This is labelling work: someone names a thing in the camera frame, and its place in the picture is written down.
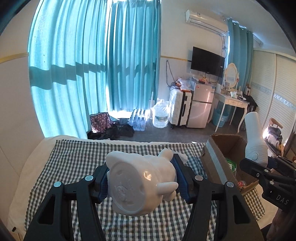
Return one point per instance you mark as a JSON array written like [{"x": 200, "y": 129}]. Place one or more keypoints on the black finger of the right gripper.
[{"x": 255, "y": 169}]

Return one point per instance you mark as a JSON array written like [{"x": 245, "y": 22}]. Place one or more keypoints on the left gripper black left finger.
[{"x": 53, "y": 219}]

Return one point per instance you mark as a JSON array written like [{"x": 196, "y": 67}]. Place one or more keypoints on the white ceramic pig bank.
[{"x": 138, "y": 184}]

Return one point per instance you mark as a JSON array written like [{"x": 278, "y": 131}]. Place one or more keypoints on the wooden chair with clothes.
[{"x": 272, "y": 135}]

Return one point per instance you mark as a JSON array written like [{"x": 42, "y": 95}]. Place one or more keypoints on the cardboard box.
[{"x": 220, "y": 158}]

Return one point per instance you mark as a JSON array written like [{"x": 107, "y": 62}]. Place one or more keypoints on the teal laundry basket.
[{"x": 216, "y": 117}]

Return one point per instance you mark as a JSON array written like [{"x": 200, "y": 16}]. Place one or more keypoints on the white dressing table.
[{"x": 237, "y": 103}]

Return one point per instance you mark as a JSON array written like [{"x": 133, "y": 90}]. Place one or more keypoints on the pink mini fridge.
[{"x": 202, "y": 98}]

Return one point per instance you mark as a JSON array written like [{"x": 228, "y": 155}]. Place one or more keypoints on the oval vanity mirror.
[{"x": 231, "y": 76}]

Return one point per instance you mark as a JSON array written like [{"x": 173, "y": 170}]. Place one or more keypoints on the white suitcase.
[{"x": 179, "y": 107}]

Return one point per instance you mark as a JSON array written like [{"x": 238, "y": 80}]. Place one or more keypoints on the polka dot bag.
[{"x": 100, "y": 122}]

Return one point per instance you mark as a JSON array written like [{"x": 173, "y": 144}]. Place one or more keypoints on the black bags on floor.
[{"x": 113, "y": 133}]

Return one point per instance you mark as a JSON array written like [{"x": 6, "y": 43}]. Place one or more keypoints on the large water jug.
[{"x": 160, "y": 114}]

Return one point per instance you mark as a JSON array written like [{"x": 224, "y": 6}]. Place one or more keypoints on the teal side curtain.
[{"x": 240, "y": 51}]

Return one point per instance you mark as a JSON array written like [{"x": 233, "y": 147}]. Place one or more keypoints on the pack of water bottles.
[{"x": 138, "y": 119}]

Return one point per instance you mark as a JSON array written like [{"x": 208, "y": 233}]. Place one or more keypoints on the white air conditioner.
[{"x": 206, "y": 22}]

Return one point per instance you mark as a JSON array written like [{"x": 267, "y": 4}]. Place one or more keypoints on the teal window curtain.
[{"x": 89, "y": 57}]

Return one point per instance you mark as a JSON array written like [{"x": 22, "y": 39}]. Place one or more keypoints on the black wall television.
[{"x": 207, "y": 62}]

